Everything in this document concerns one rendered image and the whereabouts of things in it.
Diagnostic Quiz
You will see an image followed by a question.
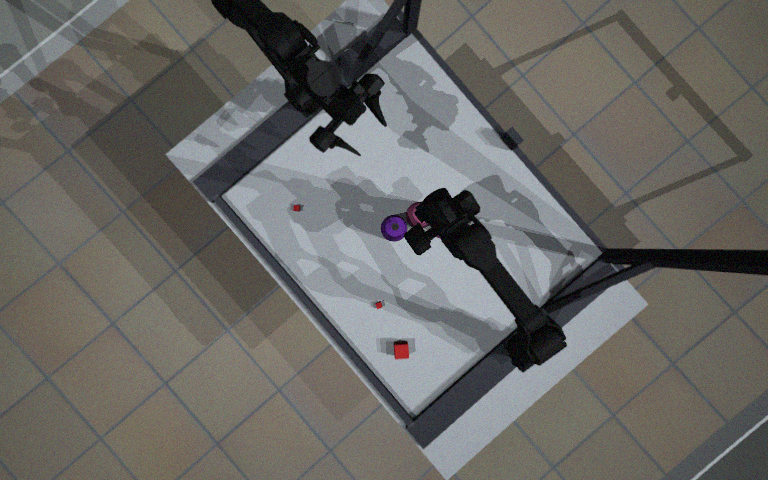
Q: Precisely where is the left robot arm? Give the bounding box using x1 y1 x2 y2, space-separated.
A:
414 188 567 373

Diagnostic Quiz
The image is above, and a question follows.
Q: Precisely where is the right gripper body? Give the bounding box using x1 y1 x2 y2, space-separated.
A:
309 73 385 153

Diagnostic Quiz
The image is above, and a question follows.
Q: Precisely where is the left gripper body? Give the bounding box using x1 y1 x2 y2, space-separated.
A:
404 190 480 255

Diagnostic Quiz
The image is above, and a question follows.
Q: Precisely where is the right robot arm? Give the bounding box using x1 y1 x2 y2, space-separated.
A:
211 0 368 125

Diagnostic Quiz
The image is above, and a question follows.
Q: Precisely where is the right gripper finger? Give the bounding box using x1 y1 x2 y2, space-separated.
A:
364 91 387 127
330 135 361 156

